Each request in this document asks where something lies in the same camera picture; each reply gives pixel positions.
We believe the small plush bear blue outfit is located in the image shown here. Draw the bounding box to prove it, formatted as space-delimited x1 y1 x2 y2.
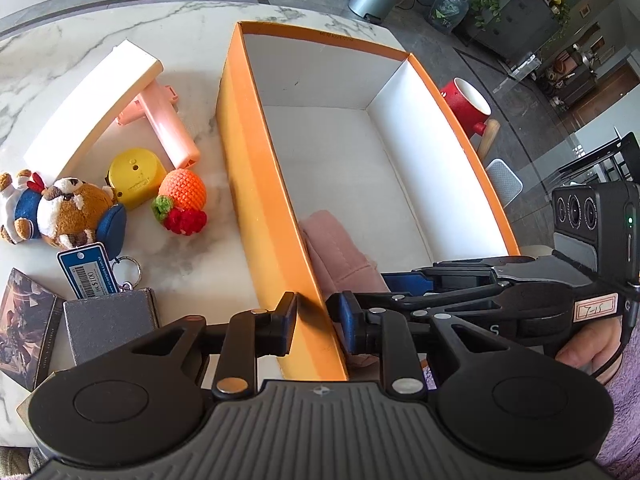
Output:
0 170 47 246

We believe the grey cabinet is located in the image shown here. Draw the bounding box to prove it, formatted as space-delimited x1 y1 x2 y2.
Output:
467 0 562 68

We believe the orange cardboard box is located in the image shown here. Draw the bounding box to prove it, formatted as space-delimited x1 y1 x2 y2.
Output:
215 21 522 382

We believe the blue price tag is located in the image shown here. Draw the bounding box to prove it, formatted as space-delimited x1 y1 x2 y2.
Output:
56 242 121 302

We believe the clear water jug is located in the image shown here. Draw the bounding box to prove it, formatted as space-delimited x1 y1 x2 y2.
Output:
426 0 474 36

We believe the person's right hand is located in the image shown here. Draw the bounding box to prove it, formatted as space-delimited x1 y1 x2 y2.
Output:
555 319 625 377

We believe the yellow tape measure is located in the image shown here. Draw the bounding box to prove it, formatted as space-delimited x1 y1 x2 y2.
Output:
106 147 167 211

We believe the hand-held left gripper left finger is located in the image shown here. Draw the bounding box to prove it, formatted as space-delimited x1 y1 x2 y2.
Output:
120 291 301 402

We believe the crochet orange and strawberry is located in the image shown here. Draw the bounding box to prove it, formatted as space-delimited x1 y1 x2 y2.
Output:
151 168 208 236

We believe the pink plastic toy gun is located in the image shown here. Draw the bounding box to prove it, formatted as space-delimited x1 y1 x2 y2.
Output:
116 82 202 171

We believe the dark picture card box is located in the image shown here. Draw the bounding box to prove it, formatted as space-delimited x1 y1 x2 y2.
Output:
0 267 66 393

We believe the kitchen counter with appliances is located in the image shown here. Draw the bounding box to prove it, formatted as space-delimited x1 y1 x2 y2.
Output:
542 35 618 108

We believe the pink cloth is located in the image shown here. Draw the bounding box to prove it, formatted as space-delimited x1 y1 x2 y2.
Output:
299 210 393 368

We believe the long white box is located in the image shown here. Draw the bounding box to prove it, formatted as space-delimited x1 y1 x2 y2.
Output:
22 39 164 179

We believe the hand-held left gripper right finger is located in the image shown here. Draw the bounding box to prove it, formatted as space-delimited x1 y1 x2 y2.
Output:
326 291 482 395

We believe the metal key ring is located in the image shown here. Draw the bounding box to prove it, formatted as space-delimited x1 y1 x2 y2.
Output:
114 256 143 292

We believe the brown white plush dog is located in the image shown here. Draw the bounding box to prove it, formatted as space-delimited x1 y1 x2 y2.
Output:
37 176 128 262

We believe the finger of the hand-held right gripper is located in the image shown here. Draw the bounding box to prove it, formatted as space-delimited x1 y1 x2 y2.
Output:
387 286 506 333
381 256 538 295

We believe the red mug wooden handle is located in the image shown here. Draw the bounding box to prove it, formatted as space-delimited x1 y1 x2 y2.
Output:
440 77 501 163

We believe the small grey box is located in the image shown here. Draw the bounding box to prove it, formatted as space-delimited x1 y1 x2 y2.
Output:
62 287 161 367

